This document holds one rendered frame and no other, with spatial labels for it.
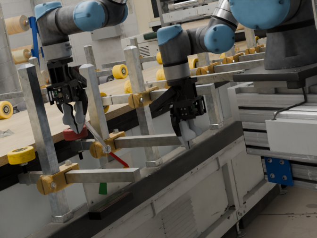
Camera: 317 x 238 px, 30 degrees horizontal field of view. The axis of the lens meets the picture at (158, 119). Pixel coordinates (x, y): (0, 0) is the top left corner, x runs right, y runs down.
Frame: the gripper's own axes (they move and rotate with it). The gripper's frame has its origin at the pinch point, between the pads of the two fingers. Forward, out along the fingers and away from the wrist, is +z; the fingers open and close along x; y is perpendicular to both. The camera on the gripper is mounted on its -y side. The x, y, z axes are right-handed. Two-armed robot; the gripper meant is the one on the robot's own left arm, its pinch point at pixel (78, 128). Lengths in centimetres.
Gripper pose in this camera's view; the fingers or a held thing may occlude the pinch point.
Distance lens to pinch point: 168.3
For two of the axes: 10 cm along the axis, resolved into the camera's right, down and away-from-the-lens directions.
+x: 9.6, -1.5, -2.4
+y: -2.1, 2.1, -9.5
